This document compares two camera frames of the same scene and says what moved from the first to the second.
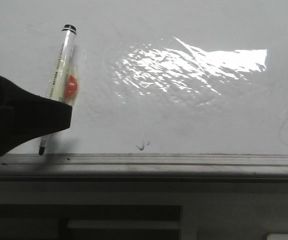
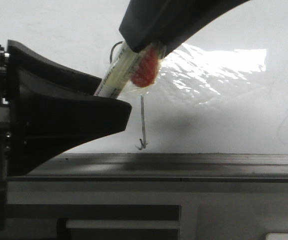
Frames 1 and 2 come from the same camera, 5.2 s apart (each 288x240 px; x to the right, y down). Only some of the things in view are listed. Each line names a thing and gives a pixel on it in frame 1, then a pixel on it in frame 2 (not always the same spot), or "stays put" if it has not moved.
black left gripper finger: [13, 115] -> [40, 111]
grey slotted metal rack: [141, 210] stays put
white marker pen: [64, 86] -> [128, 67]
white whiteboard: [160, 77] stays put
